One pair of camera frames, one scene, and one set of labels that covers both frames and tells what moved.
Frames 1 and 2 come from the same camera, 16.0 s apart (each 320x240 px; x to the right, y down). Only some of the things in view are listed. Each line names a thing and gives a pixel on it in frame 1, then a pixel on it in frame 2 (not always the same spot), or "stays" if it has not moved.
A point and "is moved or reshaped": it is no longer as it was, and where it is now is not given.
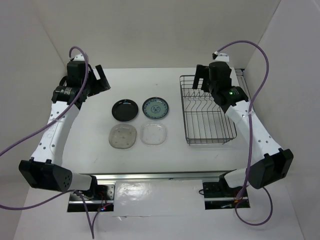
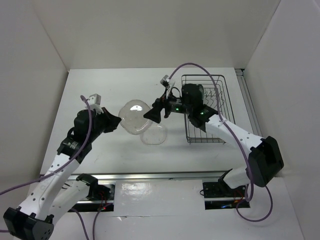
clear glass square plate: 153,133 stays
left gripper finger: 103,82 → 110,127
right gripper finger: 201,70 → 154,114
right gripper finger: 205,86 → 158,105
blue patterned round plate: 155,107 is moved or reshaped
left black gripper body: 91,84 → 100,123
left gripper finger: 100,71 → 109,118
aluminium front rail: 112,177 stays
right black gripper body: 211,86 → 176,105
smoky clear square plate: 122,136 → 133,120
